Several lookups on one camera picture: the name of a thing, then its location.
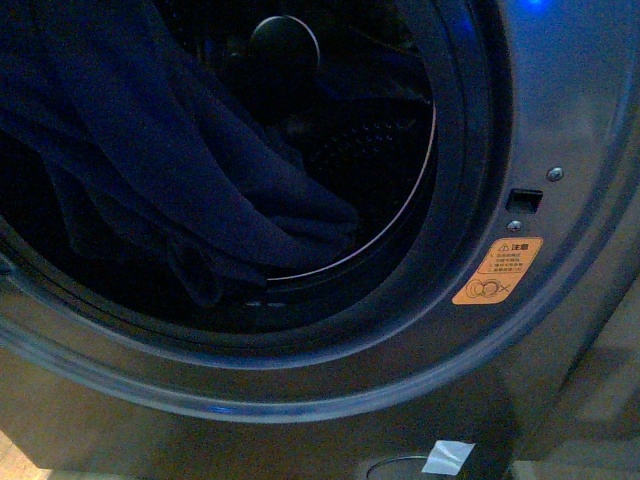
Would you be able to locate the grey front-load washing machine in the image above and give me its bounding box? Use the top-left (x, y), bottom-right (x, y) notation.
top-left (1, 1), bottom-right (639, 479)

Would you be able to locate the perforated steel washer drum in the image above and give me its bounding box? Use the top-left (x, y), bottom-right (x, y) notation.
top-left (157, 1), bottom-right (435, 281)

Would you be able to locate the orange warning sticker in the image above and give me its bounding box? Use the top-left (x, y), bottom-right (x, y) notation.
top-left (452, 237), bottom-right (544, 306)

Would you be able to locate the white tape label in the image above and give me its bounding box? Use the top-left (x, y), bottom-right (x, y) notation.
top-left (421, 440), bottom-right (476, 476)

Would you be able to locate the dark navy polo shirt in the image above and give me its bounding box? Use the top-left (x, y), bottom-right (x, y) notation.
top-left (1, 1), bottom-right (358, 306)

